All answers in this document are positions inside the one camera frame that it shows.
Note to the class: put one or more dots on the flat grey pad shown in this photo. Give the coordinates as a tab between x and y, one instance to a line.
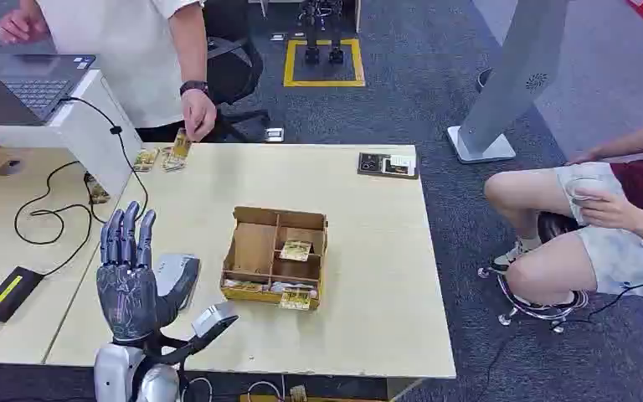
170	269

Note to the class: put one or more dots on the black office chair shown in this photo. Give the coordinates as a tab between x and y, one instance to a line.
233	72

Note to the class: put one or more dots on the yellow floor tape square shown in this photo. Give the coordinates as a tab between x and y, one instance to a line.
324	83

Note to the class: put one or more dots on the black stool with casters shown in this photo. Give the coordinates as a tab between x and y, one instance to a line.
554	224

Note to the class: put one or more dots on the black wristwatch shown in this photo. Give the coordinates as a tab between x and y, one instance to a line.
194	87

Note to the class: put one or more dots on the round grey desk grommet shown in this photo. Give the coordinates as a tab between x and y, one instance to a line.
11	167

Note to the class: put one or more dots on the yellow card standing in compartment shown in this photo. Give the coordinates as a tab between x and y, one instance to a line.
296	251

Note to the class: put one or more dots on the grey kiosk stand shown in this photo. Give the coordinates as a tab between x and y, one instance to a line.
513	72

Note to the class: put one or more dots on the black robot legs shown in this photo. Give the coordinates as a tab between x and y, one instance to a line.
312	33

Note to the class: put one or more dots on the small silver floor device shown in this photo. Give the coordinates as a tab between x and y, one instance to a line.
274	135

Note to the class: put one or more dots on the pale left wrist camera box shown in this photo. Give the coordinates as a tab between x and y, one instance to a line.
210	319

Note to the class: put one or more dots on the white card on black tray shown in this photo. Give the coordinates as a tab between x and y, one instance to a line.
400	165

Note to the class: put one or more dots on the yellow cards in box slot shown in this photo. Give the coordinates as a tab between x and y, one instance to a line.
243	285

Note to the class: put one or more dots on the black power adapter yellow label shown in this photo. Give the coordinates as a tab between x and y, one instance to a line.
11	294

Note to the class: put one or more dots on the black round floor object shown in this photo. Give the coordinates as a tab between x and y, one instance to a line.
482	80

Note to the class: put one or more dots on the white cards in box slot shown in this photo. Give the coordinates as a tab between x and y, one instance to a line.
294	287

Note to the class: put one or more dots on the small grey floor plate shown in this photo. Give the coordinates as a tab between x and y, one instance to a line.
278	37

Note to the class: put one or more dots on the person's left hand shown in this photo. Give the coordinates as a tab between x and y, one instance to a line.
199	113
610	211

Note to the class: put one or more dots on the yellow card leaning on box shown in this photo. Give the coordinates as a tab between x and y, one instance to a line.
295	300

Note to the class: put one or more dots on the grey laptop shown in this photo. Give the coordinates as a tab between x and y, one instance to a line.
33	83

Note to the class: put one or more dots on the wooden card box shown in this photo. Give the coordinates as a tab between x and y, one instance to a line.
252	247

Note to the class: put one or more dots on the black tray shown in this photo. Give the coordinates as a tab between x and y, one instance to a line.
370	164

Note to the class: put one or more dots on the person's right hand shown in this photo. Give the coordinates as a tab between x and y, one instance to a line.
585	157
19	25

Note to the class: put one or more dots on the yellow cards beside white stand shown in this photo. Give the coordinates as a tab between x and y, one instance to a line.
98	191

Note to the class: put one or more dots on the person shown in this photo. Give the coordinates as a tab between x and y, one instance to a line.
621	261
122	55

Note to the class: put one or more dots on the white stand box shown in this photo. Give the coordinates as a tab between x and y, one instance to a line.
94	127

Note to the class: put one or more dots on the yellow wooden board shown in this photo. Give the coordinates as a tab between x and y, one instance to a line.
327	398

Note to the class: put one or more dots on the single yellow card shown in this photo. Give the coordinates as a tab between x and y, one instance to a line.
181	147

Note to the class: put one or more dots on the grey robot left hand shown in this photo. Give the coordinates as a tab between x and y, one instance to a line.
127	294

